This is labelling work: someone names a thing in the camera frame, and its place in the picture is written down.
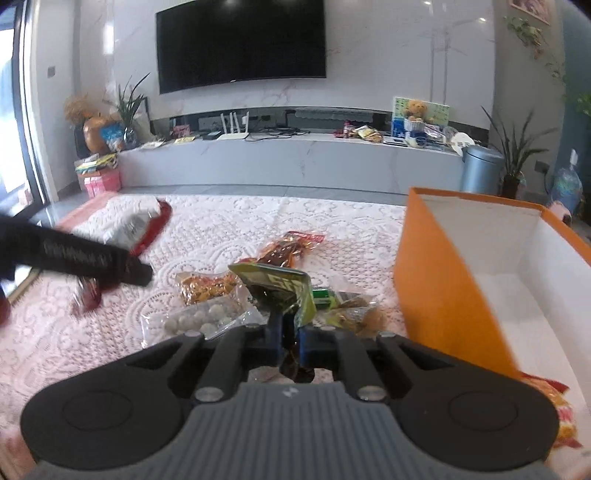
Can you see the blue white round container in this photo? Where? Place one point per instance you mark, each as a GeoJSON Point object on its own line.
{"type": "Point", "coordinates": [416, 141]}

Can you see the white router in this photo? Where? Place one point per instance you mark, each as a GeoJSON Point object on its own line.
{"type": "Point", "coordinates": [233, 136]}

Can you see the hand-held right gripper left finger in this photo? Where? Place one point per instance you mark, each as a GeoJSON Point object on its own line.
{"type": "Point", "coordinates": [273, 337]}

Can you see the framed wall picture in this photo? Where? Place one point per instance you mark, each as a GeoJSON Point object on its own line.
{"type": "Point", "coordinates": [531, 7]}

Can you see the green plant in glass vase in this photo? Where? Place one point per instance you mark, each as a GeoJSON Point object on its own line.
{"type": "Point", "coordinates": [129, 136]}

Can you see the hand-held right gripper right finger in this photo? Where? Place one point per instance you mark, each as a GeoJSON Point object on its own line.
{"type": "Point", "coordinates": [306, 347]}

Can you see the brown snack packet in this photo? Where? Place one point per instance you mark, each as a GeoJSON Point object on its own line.
{"type": "Point", "coordinates": [355, 314]}

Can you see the clear packet of white balls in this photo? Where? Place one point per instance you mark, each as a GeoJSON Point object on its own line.
{"type": "Point", "coordinates": [194, 318]}

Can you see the potted plant with long leaves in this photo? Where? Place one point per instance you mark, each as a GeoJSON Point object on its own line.
{"type": "Point", "coordinates": [511, 184]}

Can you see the black wall television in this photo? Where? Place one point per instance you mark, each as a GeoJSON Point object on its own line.
{"type": "Point", "coordinates": [240, 41]}

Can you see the green yellow snack packet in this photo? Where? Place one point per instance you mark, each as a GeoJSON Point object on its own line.
{"type": "Point", "coordinates": [277, 279]}

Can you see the green white picture board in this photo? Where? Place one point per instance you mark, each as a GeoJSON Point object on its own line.
{"type": "Point", "coordinates": [438, 113]}

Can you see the pile of snack packets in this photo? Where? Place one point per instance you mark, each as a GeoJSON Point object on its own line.
{"type": "Point", "coordinates": [367, 134]}

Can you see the orange gourd vase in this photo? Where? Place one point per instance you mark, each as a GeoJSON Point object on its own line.
{"type": "Point", "coordinates": [94, 134]}

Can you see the blue water jug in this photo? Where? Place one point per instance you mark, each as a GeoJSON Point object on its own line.
{"type": "Point", "coordinates": [567, 187]}

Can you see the hanging leafy branch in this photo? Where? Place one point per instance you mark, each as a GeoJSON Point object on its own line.
{"type": "Point", "coordinates": [531, 34]}

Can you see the clear packet with red ends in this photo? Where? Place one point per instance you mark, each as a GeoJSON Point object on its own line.
{"type": "Point", "coordinates": [286, 249]}

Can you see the white marble tv cabinet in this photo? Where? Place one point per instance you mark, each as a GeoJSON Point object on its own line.
{"type": "Point", "coordinates": [300, 161]}

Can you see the dried flower bunch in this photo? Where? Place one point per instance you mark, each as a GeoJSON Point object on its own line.
{"type": "Point", "coordinates": [81, 106]}

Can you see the red yellow snack packet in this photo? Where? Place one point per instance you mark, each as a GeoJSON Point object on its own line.
{"type": "Point", "coordinates": [561, 410]}

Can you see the green vine plant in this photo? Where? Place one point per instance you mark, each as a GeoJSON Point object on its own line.
{"type": "Point", "coordinates": [579, 108]}

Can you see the brown teddy bear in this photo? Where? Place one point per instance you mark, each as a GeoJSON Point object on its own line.
{"type": "Point", "coordinates": [415, 109]}

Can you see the orange yellow snack packet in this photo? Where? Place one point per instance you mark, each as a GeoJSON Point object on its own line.
{"type": "Point", "coordinates": [203, 287]}

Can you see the pink boxes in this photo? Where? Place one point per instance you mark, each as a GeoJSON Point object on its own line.
{"type": "Point", "coordinates": [104, 182]}

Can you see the grey blue trash can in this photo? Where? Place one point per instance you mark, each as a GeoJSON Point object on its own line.
{"type": "Point", "coordinates": [480, 168]}

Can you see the red white snack packet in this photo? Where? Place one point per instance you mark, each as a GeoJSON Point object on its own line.
{"type": "Point", "coordinates": [124, 221]}

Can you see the orange cardboard box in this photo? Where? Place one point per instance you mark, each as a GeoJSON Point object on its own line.
{"type": "Point", "coordinates": [438, 277]}

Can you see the green sausage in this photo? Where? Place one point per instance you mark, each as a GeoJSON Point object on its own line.
{"type": "Point", "coordinates": [325, 297]}

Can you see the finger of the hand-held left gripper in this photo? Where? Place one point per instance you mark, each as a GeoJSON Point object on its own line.
{"type": "Point", "coordinates": [92, 258]}

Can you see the pink lace tablecloth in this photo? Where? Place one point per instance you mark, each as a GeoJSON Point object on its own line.
{"type": "Point", "coordinates": [323, 217]}

